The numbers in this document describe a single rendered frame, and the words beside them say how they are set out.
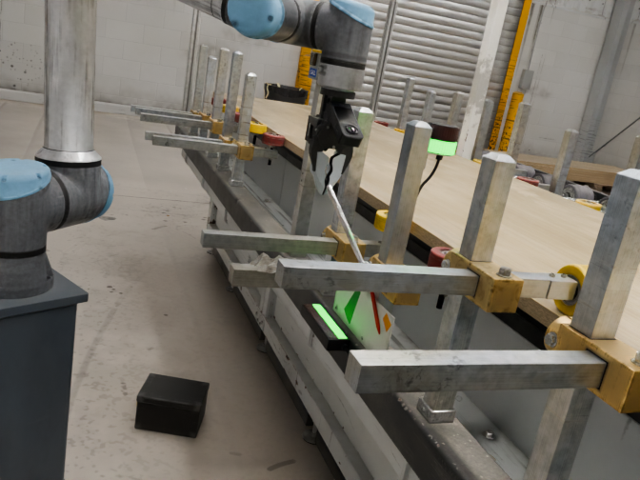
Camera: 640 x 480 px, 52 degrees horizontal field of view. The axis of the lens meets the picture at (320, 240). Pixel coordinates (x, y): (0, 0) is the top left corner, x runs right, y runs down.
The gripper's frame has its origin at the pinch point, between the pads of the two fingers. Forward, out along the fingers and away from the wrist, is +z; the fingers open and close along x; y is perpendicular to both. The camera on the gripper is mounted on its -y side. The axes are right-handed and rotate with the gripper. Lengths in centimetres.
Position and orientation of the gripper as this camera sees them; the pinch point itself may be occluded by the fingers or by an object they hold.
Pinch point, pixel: (324, 190)
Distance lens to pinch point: 134.2
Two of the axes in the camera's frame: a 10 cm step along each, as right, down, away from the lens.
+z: -1.7, 9.5, 2.8
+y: -3.3, -3.2, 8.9
